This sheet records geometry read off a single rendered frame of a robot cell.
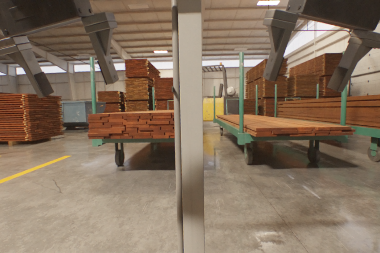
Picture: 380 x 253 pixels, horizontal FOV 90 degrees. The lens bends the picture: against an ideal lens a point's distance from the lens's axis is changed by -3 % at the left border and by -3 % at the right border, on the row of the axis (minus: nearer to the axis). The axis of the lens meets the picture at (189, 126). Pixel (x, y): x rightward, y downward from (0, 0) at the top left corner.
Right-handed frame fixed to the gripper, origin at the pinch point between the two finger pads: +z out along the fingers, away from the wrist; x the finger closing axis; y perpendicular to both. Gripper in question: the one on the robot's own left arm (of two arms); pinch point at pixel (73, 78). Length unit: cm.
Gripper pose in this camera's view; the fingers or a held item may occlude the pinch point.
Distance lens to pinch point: 40.2
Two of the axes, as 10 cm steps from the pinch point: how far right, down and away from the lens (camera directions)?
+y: 0.6, -4.8, 8.8
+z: 1.9, 8.7, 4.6
